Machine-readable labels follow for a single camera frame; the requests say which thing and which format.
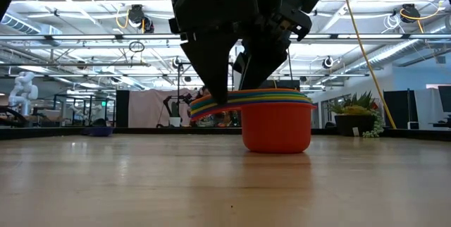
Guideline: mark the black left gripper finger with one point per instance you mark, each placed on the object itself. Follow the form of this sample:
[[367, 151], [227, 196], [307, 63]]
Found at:
[[264, 61], [211, 61]]

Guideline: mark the yellow measuring cup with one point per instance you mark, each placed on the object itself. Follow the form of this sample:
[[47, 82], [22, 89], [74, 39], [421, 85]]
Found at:
[[278, 97]]

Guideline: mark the small dark blue measuring cup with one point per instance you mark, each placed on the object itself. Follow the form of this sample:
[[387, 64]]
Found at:
[[100, 132]]

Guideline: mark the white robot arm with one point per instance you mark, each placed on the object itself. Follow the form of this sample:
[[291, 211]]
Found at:
[[24, 89]]

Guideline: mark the black background robot arm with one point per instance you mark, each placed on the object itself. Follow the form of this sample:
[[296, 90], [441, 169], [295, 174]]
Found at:
[[183, 98]]

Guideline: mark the person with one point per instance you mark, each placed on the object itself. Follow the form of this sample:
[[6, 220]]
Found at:
[[204, 91]]

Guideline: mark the black rectangular box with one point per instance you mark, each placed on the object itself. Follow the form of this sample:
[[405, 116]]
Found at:
[[287, 85]]

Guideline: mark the pale pink curtain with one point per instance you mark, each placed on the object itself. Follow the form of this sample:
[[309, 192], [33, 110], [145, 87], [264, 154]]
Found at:
[[148, 109]]

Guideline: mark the black upright panel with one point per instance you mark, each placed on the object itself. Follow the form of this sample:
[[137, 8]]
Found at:
[[122, 109]]

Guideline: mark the potted succulent plant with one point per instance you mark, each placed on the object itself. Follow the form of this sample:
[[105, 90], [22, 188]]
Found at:
[[352, 123]]

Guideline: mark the black room partition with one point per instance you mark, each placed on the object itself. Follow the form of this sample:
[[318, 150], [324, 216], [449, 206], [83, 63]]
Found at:
[[398, 109]]

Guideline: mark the black computer monitor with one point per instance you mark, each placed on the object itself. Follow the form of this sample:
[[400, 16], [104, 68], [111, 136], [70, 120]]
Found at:
[[445, 98]]

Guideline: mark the black aluminium table frame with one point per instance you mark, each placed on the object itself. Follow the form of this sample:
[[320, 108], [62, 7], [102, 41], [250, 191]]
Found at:
[[53, 132]]

